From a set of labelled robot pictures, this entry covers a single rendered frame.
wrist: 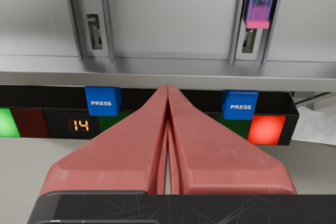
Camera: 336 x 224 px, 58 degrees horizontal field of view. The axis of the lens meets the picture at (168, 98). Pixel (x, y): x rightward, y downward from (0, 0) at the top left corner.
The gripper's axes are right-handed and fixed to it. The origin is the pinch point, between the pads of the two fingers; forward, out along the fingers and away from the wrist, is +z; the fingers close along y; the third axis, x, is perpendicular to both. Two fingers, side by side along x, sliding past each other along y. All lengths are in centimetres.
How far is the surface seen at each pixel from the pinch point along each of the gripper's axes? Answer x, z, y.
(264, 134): 11.8, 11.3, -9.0
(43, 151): 60, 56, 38
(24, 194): 69, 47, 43
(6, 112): 9.7, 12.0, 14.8
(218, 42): 1.9, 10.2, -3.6
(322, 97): 14.0, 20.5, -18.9
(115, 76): 3.6, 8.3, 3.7
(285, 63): 3.3, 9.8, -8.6
